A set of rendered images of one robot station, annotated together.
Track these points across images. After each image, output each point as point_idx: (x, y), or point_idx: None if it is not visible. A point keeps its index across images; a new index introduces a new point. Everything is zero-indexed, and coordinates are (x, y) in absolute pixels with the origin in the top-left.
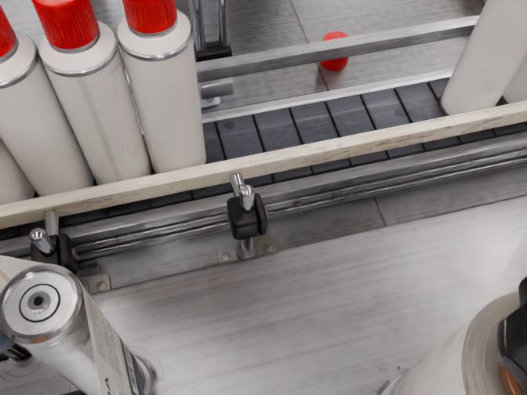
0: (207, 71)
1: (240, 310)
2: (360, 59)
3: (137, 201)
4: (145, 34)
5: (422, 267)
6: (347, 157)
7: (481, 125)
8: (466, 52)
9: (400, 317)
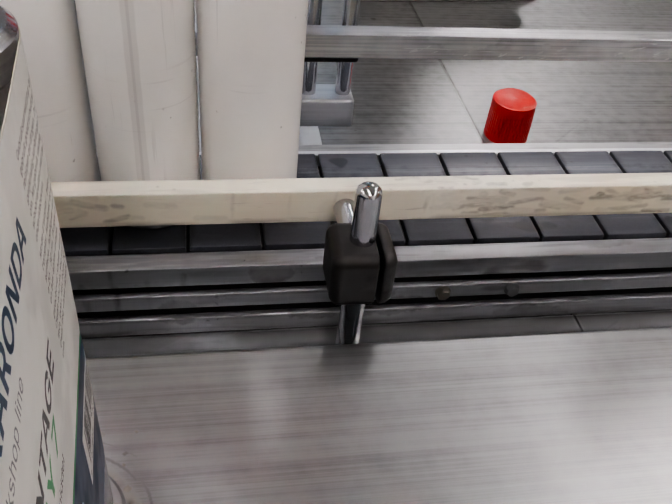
0: (321, 36)
1: (326, 425)
2: (546, 137)
3: (167, 224)
4: None
5: None
6: (538, 213)
7: None
8: None
9: (647, 480)
